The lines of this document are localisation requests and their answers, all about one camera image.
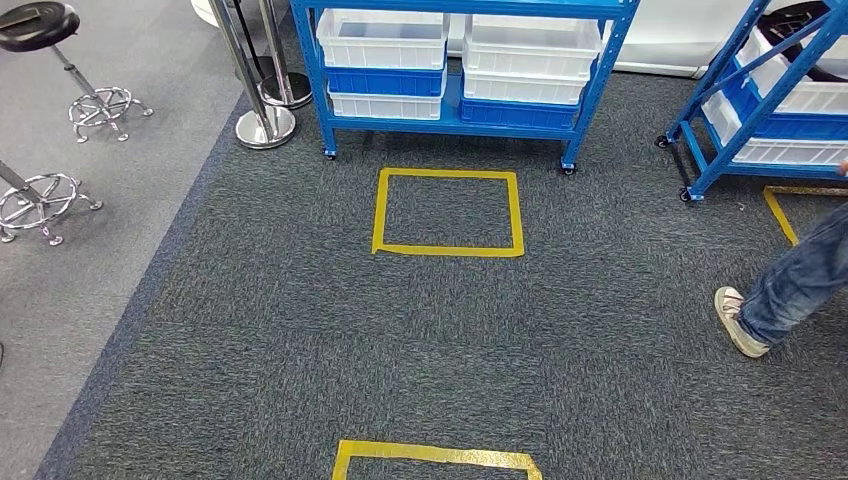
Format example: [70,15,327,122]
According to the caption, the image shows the blue metal shelf rack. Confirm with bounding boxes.
[654,0,848,203]
[289,0,641,177]

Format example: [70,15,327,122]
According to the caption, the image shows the black plastic part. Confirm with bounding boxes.
[757,1,848,82]

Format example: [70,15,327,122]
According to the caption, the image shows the yellow floor tape square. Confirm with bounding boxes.
[763,185,848,248]
[331,439,543,480]
[370,166,526,258]

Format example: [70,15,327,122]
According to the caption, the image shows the white plastic bin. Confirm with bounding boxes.
[735,26,848,115]
[462,14,603,79]
[462,69,590,106]
[700,91,848,167]
[328,89,444,122]
[315,8,450,71]

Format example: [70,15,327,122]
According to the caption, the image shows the blue plastic bin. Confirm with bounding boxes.
[460,95,583,130]
[722,60,848,142]
[324,60,447,99]

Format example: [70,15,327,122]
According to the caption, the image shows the black stanchion belt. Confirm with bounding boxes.
[233,0,268,79]

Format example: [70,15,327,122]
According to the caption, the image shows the white car red stripe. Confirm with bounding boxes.
[190,0,796,79]

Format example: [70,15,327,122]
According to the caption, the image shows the person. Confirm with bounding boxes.
[714,158,848,360]

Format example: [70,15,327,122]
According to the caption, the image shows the chrome base swivel stool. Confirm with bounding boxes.
[0,1,155,144]
[0,158,105,248]

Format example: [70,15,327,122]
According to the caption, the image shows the chrome stanchion post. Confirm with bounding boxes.
[208,0,297,150]
[258,0,313,111]

